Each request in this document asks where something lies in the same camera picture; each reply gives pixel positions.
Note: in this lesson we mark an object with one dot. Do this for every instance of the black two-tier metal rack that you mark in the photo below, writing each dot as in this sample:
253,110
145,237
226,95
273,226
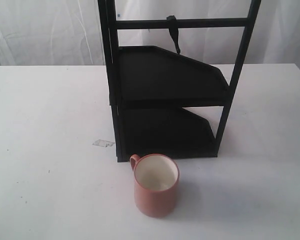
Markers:
163,102

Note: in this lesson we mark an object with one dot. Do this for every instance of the clear tape piece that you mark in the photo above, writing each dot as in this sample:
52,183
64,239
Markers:
103,143

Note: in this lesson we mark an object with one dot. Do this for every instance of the pink ceramic mug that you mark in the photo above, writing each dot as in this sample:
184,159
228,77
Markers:
156,178

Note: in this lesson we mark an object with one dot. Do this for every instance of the white backdrop curtain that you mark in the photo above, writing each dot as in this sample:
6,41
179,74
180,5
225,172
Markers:
68,32

